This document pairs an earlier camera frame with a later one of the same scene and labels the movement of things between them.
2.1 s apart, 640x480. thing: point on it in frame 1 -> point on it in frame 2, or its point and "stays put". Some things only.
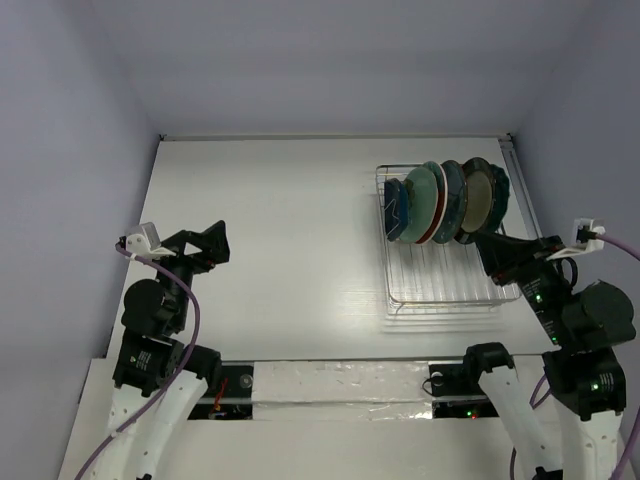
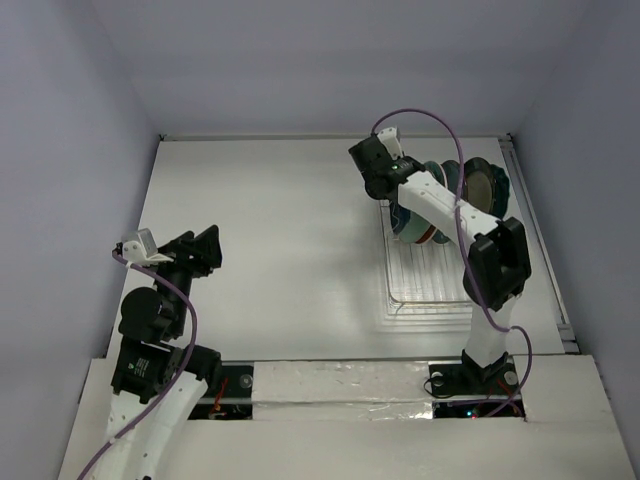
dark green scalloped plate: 502,195 stays put
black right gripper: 511,265 -> 364,157
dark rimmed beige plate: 479,198 stays put
